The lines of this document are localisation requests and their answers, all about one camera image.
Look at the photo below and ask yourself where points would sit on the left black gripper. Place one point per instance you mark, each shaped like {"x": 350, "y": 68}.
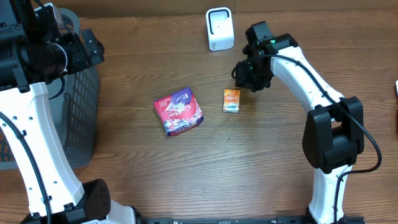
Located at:
{"x": 74, "y": 43}

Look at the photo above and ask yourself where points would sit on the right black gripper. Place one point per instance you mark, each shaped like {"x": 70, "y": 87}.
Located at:
{"x": 241, "y": 81}

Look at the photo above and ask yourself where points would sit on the small orange packet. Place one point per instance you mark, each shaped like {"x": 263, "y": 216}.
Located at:
{"x": 231, "y": 101}

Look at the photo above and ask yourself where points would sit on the purple red pad package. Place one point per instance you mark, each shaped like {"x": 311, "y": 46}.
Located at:
{"x": 179, "y": 111}

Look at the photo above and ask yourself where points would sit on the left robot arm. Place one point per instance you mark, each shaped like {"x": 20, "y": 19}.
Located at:
{"x": 54, "y": 192}

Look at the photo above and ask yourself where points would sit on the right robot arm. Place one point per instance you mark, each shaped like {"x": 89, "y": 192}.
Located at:
{"x": 332, "y": 138}

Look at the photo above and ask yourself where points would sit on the white barcode scanner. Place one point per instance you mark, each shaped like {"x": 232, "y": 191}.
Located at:
{"x": 219, "y": 24}

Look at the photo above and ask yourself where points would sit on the dark grey plastic basket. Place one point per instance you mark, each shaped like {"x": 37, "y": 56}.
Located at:
{"x": 73, "y": 97}

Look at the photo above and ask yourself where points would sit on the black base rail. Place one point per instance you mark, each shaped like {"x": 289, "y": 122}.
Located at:
{"x": 277, "y": 220}

